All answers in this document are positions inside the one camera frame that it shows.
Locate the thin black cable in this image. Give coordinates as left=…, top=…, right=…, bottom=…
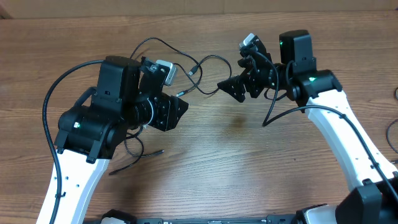
left=385, top=86, right=398, bottom=165

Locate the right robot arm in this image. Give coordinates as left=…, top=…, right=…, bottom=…
left=218, top=30, right=397, bottom=223

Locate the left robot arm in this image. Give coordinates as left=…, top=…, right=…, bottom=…
left=37, top=55, right=188, bottom=223

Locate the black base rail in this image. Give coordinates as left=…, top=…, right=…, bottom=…
left=99, top=203, right=340, bottom=224

